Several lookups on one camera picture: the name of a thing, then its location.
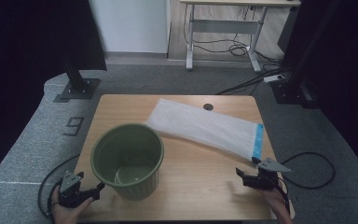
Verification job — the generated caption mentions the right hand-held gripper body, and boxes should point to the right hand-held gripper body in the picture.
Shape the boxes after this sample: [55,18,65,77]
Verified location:
[243,157,292,191]

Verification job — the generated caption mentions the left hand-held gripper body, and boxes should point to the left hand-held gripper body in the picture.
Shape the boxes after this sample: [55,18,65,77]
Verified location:
[58,170,91,209]

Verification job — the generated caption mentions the green plastic trash bin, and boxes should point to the green plastic trash bin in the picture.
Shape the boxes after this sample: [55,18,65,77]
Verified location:
[89,122,166,202]

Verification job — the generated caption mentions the white plastic garbage bag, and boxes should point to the white plastic garbage bag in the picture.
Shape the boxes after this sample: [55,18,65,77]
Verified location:
[145,97,265,162]

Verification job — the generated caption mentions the person's left hand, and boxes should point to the person's left hand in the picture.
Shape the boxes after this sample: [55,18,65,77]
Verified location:
[50,186,95,224]

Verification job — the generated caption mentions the person's right hand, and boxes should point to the person's right hand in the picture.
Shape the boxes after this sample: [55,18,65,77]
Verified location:
[259,183,295,224]

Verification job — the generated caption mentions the black metal stand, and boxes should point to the black metal stand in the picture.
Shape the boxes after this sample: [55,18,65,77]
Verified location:
[53,59,102,104]
[269,0,343,109]

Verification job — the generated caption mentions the white power strip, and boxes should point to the white power strip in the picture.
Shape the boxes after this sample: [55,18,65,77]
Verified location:
[263,74,285,84]

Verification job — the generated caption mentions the black curtain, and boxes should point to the black curtain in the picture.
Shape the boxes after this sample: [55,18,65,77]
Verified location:
[278,0,358,175]
[0,0,107,189]

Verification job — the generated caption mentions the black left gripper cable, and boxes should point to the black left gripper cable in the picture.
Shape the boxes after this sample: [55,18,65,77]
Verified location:
[37,153,82,220]

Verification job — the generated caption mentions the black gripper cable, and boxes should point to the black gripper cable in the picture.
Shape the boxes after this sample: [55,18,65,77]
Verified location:
[37,153,82,220]
[275,151,337,216]

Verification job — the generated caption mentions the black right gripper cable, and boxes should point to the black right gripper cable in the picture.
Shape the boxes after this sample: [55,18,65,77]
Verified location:
[275,151,337,216]

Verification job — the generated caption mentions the black floor cable bundle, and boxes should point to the black floor cable bundle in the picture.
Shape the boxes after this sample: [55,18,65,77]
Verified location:
[215,50,293,96]

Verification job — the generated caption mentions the coiled black cable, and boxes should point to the coiled black cable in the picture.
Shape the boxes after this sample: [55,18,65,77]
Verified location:
[184,4,254,58]

